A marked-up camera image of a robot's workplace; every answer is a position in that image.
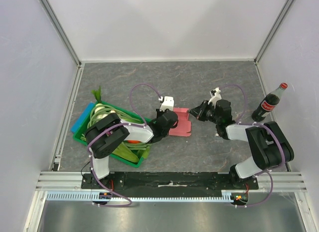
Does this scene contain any pink paper box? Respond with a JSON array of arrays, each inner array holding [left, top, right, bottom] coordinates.
[[169, 107, 191, 137]]

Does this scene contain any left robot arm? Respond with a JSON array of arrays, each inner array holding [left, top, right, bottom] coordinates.
[[84, 109, 178, 189]]

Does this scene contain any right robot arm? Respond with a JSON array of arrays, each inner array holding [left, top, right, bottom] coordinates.
[[188, 99, 295, 189]]

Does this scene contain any cola glass bottle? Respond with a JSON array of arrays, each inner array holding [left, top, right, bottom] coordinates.
[[251, 82, 288, 122]]

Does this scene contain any orange carrot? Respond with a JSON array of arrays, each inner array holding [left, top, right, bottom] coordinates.
[[127, 140, 140, 144]]

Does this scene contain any green leafy vegetable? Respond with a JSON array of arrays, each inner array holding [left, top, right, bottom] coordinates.
[[112, 141, 151, 164]]

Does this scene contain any green long beans bundle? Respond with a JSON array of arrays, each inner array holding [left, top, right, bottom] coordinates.
[[84, 113, 150, 146]]

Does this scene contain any blue flat board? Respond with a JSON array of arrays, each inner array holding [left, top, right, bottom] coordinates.
[[70, 102, 95, 133]]

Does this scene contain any green plastic basket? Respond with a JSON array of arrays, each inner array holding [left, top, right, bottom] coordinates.
[[71, 102, 150, 168]]

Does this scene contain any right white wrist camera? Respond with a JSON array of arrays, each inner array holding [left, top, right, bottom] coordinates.
[[208, 87, 222, 107]]

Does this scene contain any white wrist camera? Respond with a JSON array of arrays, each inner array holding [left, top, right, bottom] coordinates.
[[159, 96, 174, 112], [208, 87, 222, 107]]

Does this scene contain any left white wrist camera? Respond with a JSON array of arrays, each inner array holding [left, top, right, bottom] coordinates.
[[159, 96, 174, 112]]

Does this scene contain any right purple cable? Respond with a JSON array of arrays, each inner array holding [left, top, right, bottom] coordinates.
[[220, 84, 287, 209]]

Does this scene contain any purple cable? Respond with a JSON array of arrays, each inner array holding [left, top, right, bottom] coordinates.
[[220, 84, 287, 209], [88, 83, 164, 207]]

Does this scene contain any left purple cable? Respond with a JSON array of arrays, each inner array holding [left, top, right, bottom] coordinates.
[[88, 83, 164, 207]]

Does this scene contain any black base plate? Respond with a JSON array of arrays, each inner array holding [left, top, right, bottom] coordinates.
[[81, 171, 260, 198]]

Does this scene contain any grey cable duct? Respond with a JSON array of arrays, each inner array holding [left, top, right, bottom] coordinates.
[[46, 191, 234, 203]]

